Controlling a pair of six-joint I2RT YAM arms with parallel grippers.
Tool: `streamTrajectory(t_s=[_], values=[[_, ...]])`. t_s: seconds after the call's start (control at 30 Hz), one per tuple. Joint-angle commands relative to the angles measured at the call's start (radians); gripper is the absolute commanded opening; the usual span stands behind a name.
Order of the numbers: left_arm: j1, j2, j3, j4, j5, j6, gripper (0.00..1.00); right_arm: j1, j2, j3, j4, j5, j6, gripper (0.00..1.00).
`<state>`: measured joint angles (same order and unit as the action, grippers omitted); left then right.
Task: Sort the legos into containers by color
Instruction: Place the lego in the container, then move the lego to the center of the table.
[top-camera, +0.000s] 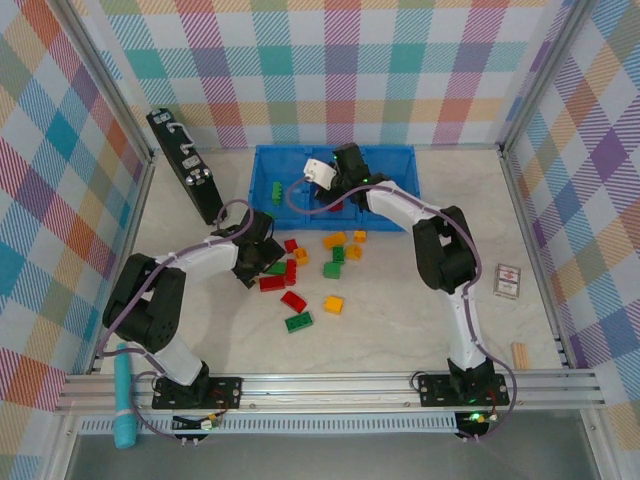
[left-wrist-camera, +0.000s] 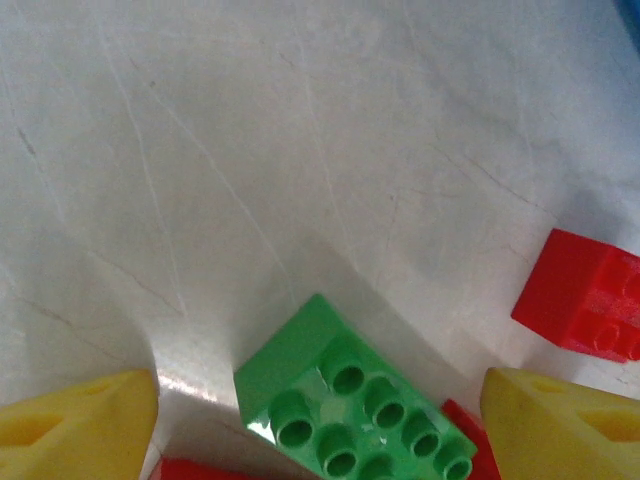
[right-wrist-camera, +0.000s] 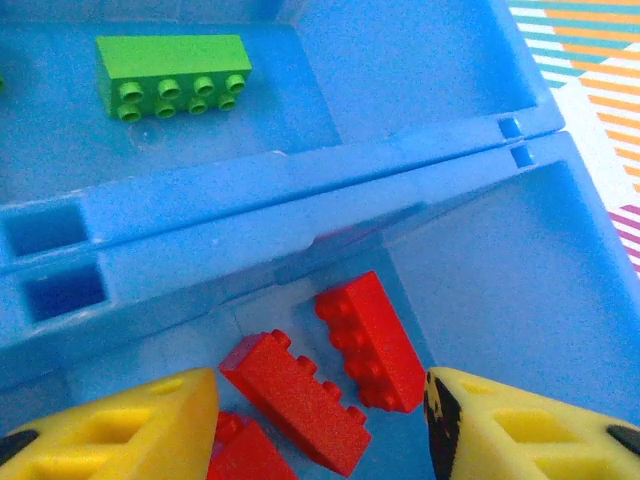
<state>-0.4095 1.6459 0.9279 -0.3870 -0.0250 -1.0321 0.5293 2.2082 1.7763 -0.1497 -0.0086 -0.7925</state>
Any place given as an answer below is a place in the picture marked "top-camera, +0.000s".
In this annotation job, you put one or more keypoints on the small red lego brick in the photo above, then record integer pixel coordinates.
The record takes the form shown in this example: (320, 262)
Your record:
(290, 245)

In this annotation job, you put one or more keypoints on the small wooden block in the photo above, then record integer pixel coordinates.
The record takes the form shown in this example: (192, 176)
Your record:
(520, 356)

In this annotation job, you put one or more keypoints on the yellow power connector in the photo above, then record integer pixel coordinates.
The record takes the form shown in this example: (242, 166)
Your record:
(211, 421)
(477, 418)

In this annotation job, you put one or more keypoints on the long red lego brick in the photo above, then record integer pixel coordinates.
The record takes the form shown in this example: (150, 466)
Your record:
(336, 206)
(272, 283)

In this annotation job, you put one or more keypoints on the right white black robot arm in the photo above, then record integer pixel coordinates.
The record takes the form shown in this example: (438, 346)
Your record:
(462, 320)

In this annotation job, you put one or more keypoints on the playing card box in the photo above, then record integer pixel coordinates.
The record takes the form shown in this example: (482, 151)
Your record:
(507, 281)

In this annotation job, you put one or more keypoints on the aluminium frame post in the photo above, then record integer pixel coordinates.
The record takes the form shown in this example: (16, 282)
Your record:
(545, 75)
(111, 80)

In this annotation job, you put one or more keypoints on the aluminium base frame rail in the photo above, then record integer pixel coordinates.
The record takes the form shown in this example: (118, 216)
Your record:
(325, 390)

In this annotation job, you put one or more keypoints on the aluminium side frame rail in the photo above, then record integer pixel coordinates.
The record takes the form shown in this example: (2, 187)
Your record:
(136, 210)
(534, 250)

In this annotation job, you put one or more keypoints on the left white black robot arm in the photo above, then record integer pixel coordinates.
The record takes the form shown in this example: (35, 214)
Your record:
(200, 257)

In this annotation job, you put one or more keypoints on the tall red lego brick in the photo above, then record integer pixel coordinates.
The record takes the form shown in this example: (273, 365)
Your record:
(291, 272)

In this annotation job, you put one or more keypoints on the long green lego brick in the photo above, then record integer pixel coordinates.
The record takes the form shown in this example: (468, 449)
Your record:
(276, 192)
(279, 269)
(299, 321)

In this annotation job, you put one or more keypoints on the teal foam cylinder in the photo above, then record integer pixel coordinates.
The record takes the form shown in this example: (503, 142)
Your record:
(125, 415)

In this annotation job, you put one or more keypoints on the long yellow lego brick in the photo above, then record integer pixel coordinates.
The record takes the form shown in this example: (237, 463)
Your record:
(334, 240)

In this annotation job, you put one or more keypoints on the small yellow lego brick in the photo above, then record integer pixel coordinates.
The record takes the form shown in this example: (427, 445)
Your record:
(359, 235)
(301, 256)

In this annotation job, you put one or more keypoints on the black box with buttons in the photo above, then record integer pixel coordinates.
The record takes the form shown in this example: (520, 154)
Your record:
(197, 197)

